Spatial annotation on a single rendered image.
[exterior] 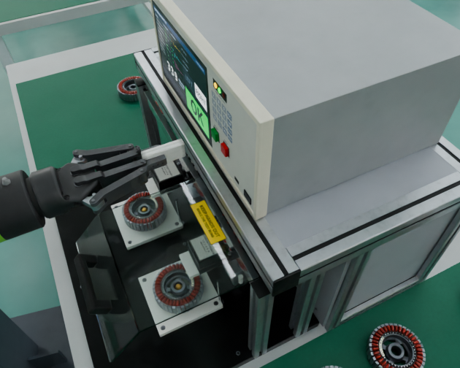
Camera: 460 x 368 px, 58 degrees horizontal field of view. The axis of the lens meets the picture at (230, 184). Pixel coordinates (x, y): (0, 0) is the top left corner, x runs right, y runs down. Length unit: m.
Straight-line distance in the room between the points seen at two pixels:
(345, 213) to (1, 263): 1.77
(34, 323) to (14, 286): 0.23
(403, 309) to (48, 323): 1.40
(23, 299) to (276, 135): 1.66
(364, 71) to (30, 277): 1.76
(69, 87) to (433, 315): 1.37
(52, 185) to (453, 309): 0.89
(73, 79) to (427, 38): 1.29
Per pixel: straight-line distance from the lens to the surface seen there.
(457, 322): 1.10
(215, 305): 0.96
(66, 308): 1.07
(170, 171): 1.02
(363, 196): 0.73
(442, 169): 0.82
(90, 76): 1.70
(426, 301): 1.09
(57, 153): 1.41
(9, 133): 2.83
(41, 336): 1.93
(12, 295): 2.09
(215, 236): 0.71
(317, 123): 0.59
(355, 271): 0.76
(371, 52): 0.68
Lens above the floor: 1.66
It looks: 49 degrees down
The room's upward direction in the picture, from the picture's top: 2 degrees counter-clockwise
